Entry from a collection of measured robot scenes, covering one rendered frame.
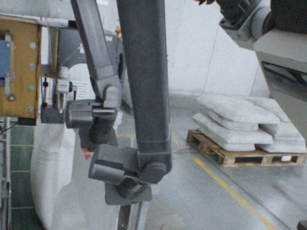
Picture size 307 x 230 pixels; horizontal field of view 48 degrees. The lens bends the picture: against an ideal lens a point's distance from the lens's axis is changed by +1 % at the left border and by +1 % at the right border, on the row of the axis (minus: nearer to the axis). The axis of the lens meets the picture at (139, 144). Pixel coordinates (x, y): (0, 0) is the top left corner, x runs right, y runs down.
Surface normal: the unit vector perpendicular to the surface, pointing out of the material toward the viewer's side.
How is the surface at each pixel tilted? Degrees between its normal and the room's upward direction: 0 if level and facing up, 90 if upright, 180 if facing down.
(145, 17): 116
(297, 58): 40
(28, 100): 90
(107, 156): 27
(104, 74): 87
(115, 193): 46
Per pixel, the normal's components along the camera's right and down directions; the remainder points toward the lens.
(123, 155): 0.28, -0.64
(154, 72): 0.02, 0.74
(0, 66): 0.69, 0.36
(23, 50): 0.33, 0.39
